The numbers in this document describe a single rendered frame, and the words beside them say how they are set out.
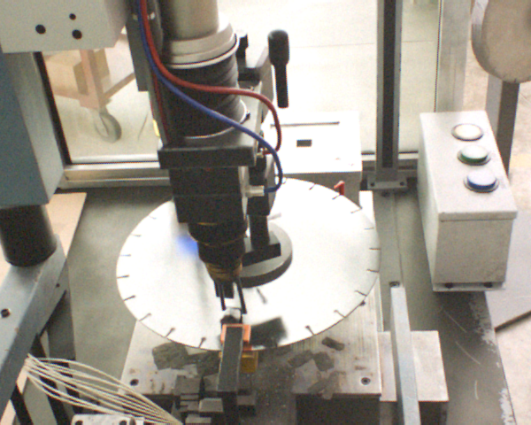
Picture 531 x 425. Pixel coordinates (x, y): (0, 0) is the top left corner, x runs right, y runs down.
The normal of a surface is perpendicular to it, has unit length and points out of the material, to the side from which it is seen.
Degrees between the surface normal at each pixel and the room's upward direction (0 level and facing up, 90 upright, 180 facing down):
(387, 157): 90
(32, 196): 69
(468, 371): 0
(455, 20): 90
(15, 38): 90
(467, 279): 90
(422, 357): 0
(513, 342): 0
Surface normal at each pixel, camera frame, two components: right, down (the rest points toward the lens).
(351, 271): -0.08, -0.80
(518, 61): 0.44, 0.45
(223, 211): -0.06, 0.61
